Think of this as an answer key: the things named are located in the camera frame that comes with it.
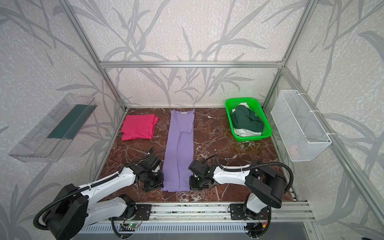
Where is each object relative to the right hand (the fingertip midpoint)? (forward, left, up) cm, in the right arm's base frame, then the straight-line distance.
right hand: (189, 184), depth 82 cm
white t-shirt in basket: (+33, -36, +1) cm, 49 cm away
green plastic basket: (+55, -48, +5) cm, 73 cm away
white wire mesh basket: (+11, -49, +33) cm, 61 cm away
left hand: (+1, +12, +1) cm, 13 cm away
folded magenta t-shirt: (+39, +39, +1) cm, 55 cm away
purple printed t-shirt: (+18, +7, 0) cm, 19 cm away
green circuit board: (-18, +28, 0) cm, 34 cm away
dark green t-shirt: (+41, -36, +8) cm, 55 cm away
